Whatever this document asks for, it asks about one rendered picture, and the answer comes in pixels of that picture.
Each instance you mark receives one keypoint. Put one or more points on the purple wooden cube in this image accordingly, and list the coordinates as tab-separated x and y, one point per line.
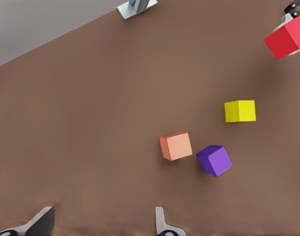
214	160

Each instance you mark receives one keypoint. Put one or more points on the yellow wooden cube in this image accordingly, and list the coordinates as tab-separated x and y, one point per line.
240	111

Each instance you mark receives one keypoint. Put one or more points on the silver frame post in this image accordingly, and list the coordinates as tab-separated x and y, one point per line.
137	8

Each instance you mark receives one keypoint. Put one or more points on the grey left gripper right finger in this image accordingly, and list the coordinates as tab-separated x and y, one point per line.
160	221

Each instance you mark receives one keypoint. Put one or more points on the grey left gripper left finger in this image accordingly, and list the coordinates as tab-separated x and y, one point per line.
39	222

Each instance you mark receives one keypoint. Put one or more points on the red wooden cube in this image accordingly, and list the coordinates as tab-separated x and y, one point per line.
288	37

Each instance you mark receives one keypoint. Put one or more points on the orange wooden cube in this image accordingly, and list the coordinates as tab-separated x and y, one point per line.
176	146

